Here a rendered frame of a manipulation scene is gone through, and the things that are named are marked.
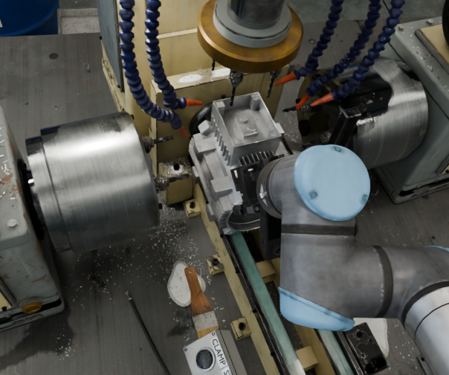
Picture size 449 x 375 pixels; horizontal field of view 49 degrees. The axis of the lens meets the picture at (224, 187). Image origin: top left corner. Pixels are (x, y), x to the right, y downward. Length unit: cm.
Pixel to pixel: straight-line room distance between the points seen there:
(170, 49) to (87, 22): 129
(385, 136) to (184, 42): 47
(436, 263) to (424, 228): 74
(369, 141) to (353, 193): 48
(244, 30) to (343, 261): 41
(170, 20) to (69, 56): 60
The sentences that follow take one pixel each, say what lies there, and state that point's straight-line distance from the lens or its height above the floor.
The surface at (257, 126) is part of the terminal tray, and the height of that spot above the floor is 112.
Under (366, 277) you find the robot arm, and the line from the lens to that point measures 60.
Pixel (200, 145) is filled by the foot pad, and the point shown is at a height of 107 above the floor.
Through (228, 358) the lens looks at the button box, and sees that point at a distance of 81.
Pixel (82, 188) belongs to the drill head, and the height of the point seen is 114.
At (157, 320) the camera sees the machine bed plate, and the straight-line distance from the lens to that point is 112.
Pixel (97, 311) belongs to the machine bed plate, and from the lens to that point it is 114.
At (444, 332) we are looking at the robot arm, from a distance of 58.
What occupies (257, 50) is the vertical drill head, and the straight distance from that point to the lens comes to 82.
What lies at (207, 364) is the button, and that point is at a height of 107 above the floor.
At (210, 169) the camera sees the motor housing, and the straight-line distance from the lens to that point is 98.
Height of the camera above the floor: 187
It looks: 57 degrees down
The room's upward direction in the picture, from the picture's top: 11 degrees clockwise
